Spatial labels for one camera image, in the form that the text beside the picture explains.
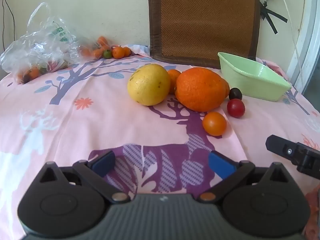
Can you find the large orange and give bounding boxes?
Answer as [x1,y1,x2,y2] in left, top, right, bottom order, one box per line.
[174,67,227,112]

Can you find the large yellow grapefruit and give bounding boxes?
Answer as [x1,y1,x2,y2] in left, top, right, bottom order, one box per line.
[127,64,171,106]

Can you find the thin black cable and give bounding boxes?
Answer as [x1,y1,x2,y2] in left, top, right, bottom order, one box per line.
[2,0,16,52]

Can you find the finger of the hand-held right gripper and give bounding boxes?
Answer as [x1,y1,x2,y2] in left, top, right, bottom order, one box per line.
[265,134,320,180]

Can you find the round orange tomato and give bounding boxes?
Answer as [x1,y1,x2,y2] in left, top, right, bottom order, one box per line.
[202,112,227,136]

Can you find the dark purple tomato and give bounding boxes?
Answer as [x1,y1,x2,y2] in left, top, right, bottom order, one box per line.
[229,87,242,101]

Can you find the black cushion tie straps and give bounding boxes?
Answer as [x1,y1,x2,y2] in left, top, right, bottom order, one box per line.
[259,1,288,34]

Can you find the white cable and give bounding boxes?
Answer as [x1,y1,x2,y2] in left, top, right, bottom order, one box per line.
[277,0,304,92]

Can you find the pink printed bed sheet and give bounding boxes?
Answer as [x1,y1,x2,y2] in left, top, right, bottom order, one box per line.
[0,44,320,240]

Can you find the red cherry tomato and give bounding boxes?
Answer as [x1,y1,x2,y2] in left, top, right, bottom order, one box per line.
[227,99,245,118]

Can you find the light green plastic basket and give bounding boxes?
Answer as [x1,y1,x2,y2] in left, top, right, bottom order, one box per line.
[217,52,292,102]

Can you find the clear plastic bag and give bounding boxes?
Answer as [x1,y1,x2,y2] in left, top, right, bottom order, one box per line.
[0,2,83,84]

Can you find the small orange mandarin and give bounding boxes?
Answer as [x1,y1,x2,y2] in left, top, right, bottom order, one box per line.
[166,69,181,95]

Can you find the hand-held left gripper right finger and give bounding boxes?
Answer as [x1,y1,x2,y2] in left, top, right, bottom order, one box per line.
[199,151,293,203]

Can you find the brown woven seat cushion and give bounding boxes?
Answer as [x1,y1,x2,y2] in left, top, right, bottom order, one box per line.
[147,0,261,69]

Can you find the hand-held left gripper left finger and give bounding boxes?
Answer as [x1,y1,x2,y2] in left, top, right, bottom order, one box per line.
[32,151,131,204]

